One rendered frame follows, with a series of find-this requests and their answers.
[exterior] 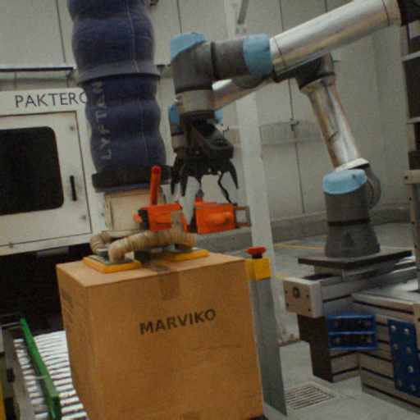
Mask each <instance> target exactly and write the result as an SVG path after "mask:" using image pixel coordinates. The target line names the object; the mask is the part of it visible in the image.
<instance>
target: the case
mask: <svg viewBox="0 0 420 420"><path fill-rule="evenodd" d="M141 264H142V267H141V268H138V269H133V270H129V271H123V272H113V273H107V274H103V273H101V272H99V271H96V270H94V269H93V268H91V267H89V266H87V264H84V263H83V261H77V262H67V263H60V265H57V277H58V284H59V290H60V297H61V304H62V316H63V322H64V330H65V336H66V348H67V355H68V362H70V369H71V381H72V386H73V389H74V391H75V393H76V395H77V398H78V400H79V401H80V403H81V404H82V405H83V408H84V410H85V412H86V414H87V416H88V419H89V420H248V419H251V418H253V417H257V416H261V415H263V414H264V409H263V395H262V387H261V379H260V372H259V365H258V351H257V350H256V343H255V335H254V328H253V314H252V306H251V299H250V292H249V278H248V277H247V270H246V262H245V258H237V257H231V256H226V255H225V254H220V253H211V252H209V257H206V258H197V259H191V260H186V261H180V262H173V261H168V260H165V259H161V258H155V257H152V256H151V259H149V260H146V261H141Z"/></svg>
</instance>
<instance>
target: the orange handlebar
mask: <svg viewBox="0 0 420 420"><path fill-rule="evenodd" d="M212 204H217V202H201V203H196V204H195V207H199V206H206V205H212ZM179 210H183V209H178V210H177V209H170V210H169V212H159V213H158V214H156V215H155V216H154V221H155V222H156V223H163V224H159V226H170V225H171V218H170V212H179ZM133 219H134V220H135V221H136V222H142V220H141V217H138V214H135V215H134V216H133ZM232 220H233V215H232V214H231V213H230V212H223V213H217V214H209V215H208V216H207V217H206V220H205V221H206V224H208V225H209V226H218V225H224V224H229V223H231V221H232ZM180 222H181V223H183V224H185V220H184V215H183V216H181V217H180Z"/></svg>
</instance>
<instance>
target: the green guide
mask: <svg viewBox="0 0 420 420"><path fill-rule="evenodd" d="M20 323H21V325H19V326H14V327H9V328H7V334H8V338H10V333H8V330H10V329H14V328H19V327H21V329H22V331H21V334H22V337H23V340H24V342H25V347H24V348H19V349H14V350H13V351H14V358H15V361H16V356H15V351H17V350H23V349H27V351H28V353H29V355H30V358H31V360H32V363H33V365H34V370H35V372H36V374H37V377H36V378H32V379H27V380H23V381H22V384H23V391H24V396H25V387H24V383H26V382H32V381H39V384H41V386H42V389H43V392H44V396H45V399H46V400H47V403H48V407H49V410H50V412H51V414H52V417H53V419H54V420H62V419H63V414H62V409H61V404H62V402H60V395H59V394H58V392H57V388H56V386H55V384H54V382H53V379H52V378H51V374H49V372H48V370H47V368H46V365H45V362H44V360H43V358H42V355H41V353H40V351H39V349H38V348H37V345H36V344H35V342H34V338H33V336H32V334H31V332H30V329H29V327H28V326H27V324H26V322H25V319H24V318H22V319H20Z"/></svg>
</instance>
